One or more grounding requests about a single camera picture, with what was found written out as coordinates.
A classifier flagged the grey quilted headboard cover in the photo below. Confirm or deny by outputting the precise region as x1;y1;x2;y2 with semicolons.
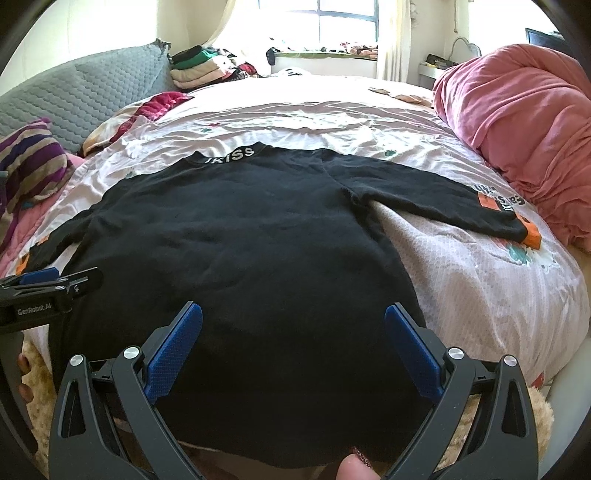
1;39;174;153

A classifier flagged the left hand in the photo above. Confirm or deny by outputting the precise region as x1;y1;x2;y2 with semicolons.
17;353;34;404

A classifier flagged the black sweater with orange cuffs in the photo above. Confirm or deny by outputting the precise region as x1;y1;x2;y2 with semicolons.
25;143;541;468

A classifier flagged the rose pink rolled blanket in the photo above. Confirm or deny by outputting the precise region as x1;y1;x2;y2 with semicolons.
433;44;590;251

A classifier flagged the cream fluffy rug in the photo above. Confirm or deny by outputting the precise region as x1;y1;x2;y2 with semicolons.
22;340;56;478

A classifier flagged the stack of folded clothes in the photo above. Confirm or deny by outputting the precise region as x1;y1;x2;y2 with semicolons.
169;45;259;91

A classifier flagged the pink strawberry print duvet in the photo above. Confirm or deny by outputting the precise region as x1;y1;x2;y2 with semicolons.
1;77;590;389

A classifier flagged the black monitor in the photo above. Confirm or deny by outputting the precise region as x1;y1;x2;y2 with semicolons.
525;28;574;57

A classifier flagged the red and cream pillow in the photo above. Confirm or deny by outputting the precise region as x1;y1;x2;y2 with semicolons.
80;91;191;158

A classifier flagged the purple striped pillow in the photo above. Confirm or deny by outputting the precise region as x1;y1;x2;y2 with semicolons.
1;118;75;214

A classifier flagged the window with dark frame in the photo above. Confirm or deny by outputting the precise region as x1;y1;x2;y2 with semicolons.
257;0;379;46

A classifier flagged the right hand thumb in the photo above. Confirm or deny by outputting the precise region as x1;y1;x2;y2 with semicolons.
335;447;381;480

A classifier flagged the white side desk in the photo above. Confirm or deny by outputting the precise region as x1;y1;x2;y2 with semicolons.
418;54;457;89

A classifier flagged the white curtain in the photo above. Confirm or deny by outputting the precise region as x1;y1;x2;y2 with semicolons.
377;0;412;82

